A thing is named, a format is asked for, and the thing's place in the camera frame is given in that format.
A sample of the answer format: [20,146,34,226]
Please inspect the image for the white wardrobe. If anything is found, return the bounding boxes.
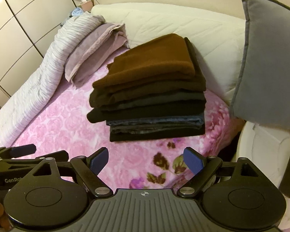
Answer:
[0,0,76,106]

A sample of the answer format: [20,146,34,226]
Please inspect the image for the white quilted cushion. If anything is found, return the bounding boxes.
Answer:
[235,120,290,232]

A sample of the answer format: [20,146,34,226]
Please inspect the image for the pink tissue box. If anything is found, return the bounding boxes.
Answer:
[79,0,94,12]

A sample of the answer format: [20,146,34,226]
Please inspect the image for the folded lilac sheets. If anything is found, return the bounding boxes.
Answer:
[64,23,127,86]

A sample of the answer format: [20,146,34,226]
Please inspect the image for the white striped duvet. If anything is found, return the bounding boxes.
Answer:
[0,12,105,147]

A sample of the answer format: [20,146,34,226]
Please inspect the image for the brown knit cardigan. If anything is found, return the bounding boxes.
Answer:
[91,34,206,97]

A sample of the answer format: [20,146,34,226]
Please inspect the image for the stack of dark folded clothes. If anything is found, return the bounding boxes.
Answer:
[86,37,207,142]

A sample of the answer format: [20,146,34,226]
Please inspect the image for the grey cushion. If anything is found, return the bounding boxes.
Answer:
[230,0,290,130]

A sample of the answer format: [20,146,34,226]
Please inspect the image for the white pillow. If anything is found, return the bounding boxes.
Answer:
[91,3,246,104]

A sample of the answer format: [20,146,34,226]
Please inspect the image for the pink floral bed blanket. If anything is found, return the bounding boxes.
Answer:
[14,64,244,190]

